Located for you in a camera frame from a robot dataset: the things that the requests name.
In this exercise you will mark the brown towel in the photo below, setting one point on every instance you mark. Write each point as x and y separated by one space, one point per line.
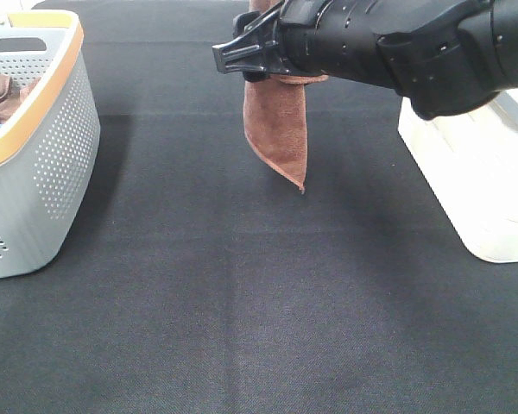
274 121

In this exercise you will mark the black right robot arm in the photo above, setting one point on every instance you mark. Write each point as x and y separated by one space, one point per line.
446 57

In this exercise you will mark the white basket with grey rim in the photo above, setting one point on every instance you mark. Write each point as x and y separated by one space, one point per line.
471 163

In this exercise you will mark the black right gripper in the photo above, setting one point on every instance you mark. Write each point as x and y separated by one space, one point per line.
255 49

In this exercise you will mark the grey basket with orange rim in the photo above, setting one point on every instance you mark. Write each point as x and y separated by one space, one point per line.
49 145

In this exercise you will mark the brown cloth in basket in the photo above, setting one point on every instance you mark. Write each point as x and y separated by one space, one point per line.
11 97

